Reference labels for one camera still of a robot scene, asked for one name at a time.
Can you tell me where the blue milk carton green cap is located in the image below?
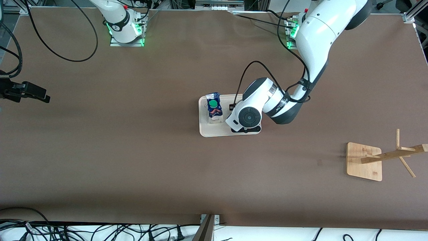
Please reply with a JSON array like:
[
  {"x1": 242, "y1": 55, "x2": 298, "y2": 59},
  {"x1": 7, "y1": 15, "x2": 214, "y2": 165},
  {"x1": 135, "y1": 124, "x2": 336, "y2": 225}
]
[{"x1": 205, "y1": 92, "x2": 223, "y2": 124}]

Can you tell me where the cream tray with rabbit print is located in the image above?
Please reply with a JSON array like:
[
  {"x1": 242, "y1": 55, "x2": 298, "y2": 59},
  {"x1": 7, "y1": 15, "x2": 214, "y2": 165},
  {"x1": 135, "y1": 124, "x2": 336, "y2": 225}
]
[{"x1": 199, "y1": 93, "x2": 262, "y2": 138}]

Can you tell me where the grey power strip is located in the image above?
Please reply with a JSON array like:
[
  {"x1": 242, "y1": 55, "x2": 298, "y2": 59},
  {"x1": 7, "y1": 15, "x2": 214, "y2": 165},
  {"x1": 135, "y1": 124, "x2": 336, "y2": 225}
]
[{"x1": 195, "y1": 0, "x2": 244, "y2": 10}]

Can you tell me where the wooden mug stand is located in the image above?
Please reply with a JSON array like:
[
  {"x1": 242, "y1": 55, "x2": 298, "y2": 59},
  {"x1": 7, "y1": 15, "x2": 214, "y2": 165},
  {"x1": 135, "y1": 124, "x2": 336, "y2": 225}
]
[{"x1": 346, "y1": 129, "x2": 428, "y2": 182}]

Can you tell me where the aluminium frame profile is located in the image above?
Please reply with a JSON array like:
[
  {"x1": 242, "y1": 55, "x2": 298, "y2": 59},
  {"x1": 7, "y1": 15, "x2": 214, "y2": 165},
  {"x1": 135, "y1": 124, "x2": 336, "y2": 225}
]
[
  {"x1": 402, "y1": 7, "x2": 418, "y2": 24},
  {"x1": 0, "y1": 6, "x2": 32, "y2": 14}
]

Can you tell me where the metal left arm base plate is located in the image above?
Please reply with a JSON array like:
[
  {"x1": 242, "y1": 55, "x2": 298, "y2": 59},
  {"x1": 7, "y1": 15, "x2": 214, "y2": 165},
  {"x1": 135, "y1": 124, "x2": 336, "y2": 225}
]
[{"x1": 286, "y1": 18, "x2": 301, "y2": 51}]

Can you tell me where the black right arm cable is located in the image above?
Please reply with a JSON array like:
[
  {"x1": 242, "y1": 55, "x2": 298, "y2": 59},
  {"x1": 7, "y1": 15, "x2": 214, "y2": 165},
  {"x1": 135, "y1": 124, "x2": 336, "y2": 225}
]
[{"x1": 0, "y1": 0, "x2": 99, "y2": 79}]

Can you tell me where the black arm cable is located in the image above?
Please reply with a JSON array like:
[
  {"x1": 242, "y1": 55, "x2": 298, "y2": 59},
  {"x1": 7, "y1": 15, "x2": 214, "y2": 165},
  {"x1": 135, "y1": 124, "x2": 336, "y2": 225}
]
[
  {"x1": 233, "y1": 0, "x2": 312, "y2": 105},
  {"x1": 0, "y1": 0, "x2": 99, "y2": 79}
]

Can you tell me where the black base power cable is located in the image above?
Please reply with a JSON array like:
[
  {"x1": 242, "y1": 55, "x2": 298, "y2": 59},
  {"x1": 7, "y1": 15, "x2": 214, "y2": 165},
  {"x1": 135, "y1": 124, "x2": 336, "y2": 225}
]
[{"x1": 229, "y1": 9, "x2": 295, "y2": 29}]

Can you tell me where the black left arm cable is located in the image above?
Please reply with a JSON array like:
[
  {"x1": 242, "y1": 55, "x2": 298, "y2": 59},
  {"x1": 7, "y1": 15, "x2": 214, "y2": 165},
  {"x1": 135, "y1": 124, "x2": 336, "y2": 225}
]
[{"x1": 233, "y1": 0, "x2": 312, "y2": 105}]

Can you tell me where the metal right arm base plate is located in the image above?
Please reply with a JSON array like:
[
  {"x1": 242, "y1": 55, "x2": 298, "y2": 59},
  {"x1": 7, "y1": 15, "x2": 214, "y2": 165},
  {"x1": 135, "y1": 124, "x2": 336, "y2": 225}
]
[{"x1": 110, "y1": 13, "x2": 147, "y2": 47}]

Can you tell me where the aluminium post with bracket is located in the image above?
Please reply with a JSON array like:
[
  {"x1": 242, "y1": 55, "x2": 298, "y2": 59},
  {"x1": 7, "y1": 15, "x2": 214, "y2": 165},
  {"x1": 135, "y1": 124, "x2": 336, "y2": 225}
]
[{"x1": 192, "y1": 214, "x2": 221, "y2": 241}]

